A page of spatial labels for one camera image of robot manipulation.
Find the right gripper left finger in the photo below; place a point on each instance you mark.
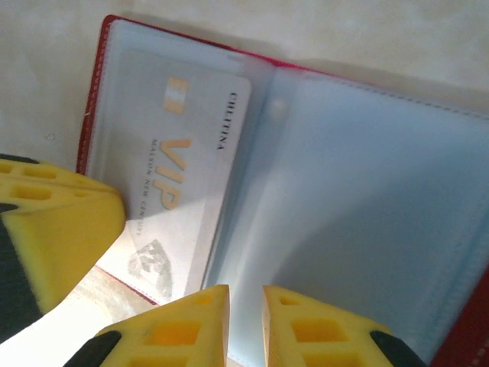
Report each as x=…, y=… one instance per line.
x=172, y=332

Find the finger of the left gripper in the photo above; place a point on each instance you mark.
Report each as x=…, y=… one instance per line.
x=65, y=237

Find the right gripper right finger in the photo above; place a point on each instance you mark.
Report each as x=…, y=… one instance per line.
x=324, y=336

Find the red card holder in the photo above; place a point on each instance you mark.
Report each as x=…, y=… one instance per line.
x=363, y=191

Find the white VIP card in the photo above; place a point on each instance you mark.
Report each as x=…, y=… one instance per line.
x=198, y=126

